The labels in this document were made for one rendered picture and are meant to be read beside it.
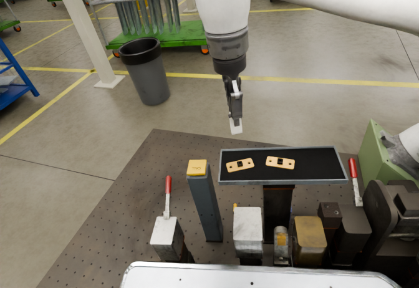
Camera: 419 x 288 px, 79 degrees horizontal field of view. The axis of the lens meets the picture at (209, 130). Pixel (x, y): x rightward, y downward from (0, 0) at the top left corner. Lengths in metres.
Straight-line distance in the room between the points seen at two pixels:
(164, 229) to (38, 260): 1.73
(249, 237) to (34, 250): 2.06
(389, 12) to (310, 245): 0.57
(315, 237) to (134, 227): 0.85
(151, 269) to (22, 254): 1.83
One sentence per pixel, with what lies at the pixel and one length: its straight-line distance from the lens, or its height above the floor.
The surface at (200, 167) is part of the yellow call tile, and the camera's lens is 0.84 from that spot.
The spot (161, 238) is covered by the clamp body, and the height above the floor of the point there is 1.06.
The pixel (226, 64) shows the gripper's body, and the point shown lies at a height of 1.53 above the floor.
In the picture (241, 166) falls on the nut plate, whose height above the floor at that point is 1.16.
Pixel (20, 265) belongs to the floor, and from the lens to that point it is 2.57.
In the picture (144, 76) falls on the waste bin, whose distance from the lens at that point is 3.15.
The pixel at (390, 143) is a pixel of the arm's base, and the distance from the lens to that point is 1.30.
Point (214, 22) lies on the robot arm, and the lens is 0.52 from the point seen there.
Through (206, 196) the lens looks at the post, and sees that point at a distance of 0.91.
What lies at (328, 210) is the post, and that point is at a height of 1.10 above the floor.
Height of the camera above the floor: 1.78
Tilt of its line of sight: 40 degrees down
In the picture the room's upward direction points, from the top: 11 degrees counter-clockwise
